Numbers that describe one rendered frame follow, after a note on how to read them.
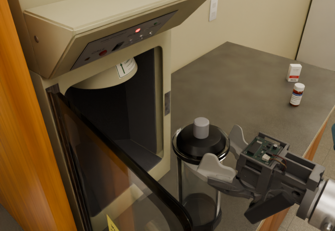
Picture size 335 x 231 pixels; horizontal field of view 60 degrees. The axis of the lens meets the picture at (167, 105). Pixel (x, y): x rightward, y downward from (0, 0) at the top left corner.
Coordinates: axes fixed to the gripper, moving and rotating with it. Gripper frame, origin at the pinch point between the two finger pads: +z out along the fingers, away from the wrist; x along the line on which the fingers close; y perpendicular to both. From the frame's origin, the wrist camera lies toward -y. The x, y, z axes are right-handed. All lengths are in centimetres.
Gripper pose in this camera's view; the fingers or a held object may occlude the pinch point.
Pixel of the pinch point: (203, 151)
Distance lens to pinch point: 56.6
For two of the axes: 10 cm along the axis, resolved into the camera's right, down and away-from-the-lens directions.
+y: -0.1, -8.2, -5.7
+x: -6.4, 4.4, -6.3
